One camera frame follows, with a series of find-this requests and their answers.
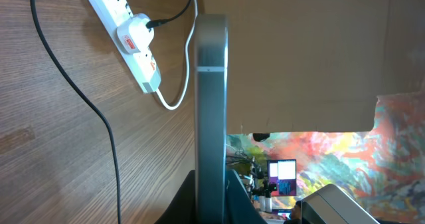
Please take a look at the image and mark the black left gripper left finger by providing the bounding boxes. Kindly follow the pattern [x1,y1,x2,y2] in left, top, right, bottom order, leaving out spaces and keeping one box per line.
[155,170,196,224]

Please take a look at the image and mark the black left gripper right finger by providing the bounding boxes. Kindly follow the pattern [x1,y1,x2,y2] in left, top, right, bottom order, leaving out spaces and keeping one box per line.
[225,169,266,224]

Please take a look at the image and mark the blue Galaxy smartphone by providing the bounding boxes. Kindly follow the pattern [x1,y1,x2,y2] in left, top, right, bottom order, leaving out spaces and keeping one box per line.
[194,14,228,223]

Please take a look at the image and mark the black USB charging cable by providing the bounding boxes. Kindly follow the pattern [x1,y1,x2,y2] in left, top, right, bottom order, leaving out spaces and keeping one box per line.
[29,0,195,224]

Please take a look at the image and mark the white USB charger plug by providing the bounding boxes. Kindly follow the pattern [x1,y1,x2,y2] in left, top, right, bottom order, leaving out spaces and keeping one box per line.
[116,13,154,55]

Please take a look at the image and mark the computer monitor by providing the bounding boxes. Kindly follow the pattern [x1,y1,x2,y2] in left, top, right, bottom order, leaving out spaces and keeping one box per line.
[267,159,297,197]

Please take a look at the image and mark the white power strip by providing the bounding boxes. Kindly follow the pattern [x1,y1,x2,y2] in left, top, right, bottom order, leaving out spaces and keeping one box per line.
[89,0,161,93]

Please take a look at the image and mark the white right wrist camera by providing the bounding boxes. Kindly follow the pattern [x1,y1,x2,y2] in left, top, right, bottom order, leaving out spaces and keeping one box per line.
[301,184,379,224]

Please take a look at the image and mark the white power strip cord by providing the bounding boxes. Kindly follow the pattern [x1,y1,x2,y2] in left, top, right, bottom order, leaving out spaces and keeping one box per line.
[155,0,199,111]

